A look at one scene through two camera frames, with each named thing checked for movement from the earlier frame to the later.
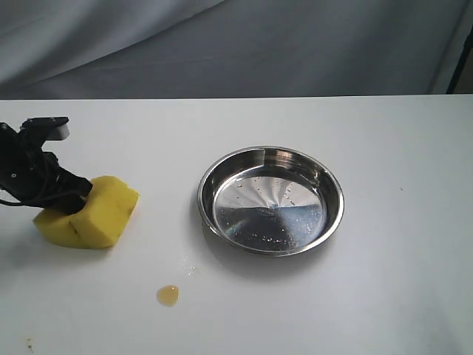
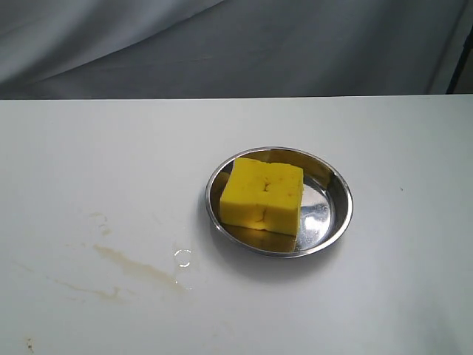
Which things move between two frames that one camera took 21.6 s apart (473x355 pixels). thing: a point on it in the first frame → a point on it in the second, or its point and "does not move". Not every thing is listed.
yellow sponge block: [108, 205] → [263, 195]
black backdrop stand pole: [467, 46] does not move
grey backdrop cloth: [109, 49] does not move
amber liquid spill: [168, 295] → [125, 262]
